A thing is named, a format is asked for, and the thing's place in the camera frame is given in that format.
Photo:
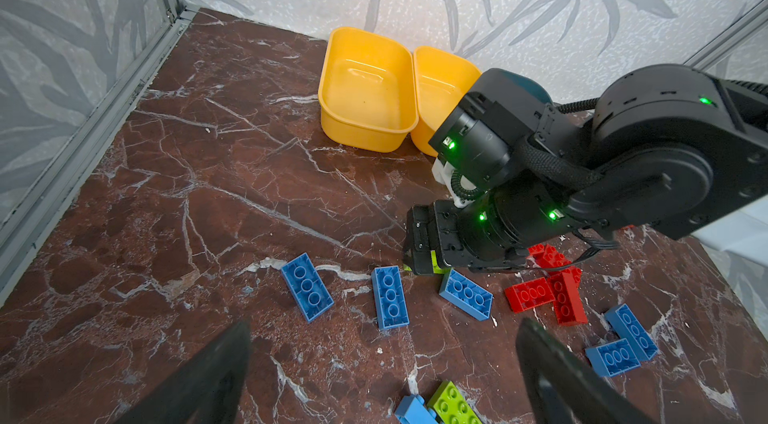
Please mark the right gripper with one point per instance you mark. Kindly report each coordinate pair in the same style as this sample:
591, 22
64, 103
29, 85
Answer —
477, 238

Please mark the green brick bottom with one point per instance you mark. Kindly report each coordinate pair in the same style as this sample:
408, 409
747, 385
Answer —
450, 405

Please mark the red brick lower left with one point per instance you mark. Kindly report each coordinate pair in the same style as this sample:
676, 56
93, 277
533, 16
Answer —
528, 295

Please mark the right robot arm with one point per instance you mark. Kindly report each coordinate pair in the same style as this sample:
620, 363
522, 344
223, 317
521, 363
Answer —
666, 146

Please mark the yellow bin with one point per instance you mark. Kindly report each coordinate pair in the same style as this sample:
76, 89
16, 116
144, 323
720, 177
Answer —
441, 80
367, 91

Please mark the blue brick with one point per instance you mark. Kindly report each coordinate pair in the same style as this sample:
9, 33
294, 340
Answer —
307, 288
389, 298
466, 295
412, 410
627, 326
613, 358

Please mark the teal bin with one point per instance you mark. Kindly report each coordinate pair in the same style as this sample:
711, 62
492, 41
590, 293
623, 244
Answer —
530, 86

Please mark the red brick diagonal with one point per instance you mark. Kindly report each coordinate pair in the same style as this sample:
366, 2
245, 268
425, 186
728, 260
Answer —
553, 262

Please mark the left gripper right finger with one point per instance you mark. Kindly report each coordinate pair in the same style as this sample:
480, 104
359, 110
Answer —
561, 388

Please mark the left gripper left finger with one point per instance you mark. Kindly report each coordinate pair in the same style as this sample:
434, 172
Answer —
205, 389

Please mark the left yellow bin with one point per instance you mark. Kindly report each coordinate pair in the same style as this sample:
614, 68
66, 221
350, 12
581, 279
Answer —
367, 91

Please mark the blue brick bottom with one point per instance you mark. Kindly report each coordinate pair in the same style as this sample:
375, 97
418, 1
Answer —
412, 410

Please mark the green brick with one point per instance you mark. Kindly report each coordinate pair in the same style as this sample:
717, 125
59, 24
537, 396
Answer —
436, 269
450, 405

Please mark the red brick vertical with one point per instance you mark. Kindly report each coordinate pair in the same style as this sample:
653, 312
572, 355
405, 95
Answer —
568, 308

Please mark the middle yellow bin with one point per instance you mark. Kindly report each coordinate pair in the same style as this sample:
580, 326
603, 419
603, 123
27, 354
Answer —
441, 80

